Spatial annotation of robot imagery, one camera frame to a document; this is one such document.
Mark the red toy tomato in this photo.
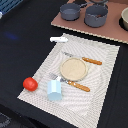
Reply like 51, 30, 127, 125
23, 77, 38, 91

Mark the beige bowl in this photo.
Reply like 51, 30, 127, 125
121, 7, 128, 30

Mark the light blue toy carton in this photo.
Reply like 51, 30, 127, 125
47, 80, 62, 101

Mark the orange handled toy knife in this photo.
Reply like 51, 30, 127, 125
62, 51, 102, 65

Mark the small grey pot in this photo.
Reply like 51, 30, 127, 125
59, 2, 82, 22

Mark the beige woven placemat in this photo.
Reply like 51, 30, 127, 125
18, 34, 119, 128

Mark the brown wooden board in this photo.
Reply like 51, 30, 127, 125
51, 0, 128, 43

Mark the large grey pot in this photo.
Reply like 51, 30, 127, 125
84, 3, 108, 28

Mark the round wooden plate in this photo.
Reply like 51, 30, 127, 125
60, 58, 87, 81

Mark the orange handled toy fork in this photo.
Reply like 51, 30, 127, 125
49, 73, 90, 92

